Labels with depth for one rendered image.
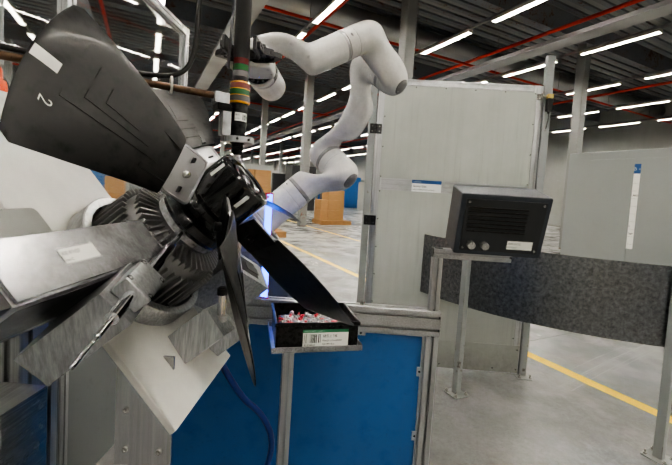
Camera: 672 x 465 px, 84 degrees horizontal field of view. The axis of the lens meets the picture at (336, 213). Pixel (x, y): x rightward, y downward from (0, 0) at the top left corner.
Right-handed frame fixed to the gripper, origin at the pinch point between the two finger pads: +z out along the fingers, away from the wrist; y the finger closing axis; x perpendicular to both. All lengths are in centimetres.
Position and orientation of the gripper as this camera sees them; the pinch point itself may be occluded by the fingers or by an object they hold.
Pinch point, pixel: (241, 44)
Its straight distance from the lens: 88.7
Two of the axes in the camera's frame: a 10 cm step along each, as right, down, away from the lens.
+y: -10.0, -0.6, 0.3
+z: -0.3, 0.5, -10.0
